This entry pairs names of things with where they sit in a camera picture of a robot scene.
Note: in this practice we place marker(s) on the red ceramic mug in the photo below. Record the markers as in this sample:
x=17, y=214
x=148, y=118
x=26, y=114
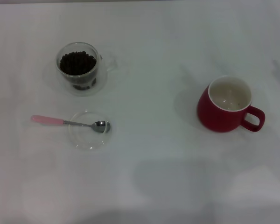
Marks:
x=210, y=114

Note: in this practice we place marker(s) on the coffee beans pile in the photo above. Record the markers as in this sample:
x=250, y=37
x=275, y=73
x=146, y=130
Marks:
x=77, y=63

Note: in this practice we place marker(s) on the clear glass saucer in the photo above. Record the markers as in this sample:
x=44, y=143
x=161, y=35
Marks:
x=88, y=140

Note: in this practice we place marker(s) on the double-wall glass cup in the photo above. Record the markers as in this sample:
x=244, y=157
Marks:
x=108, y=61

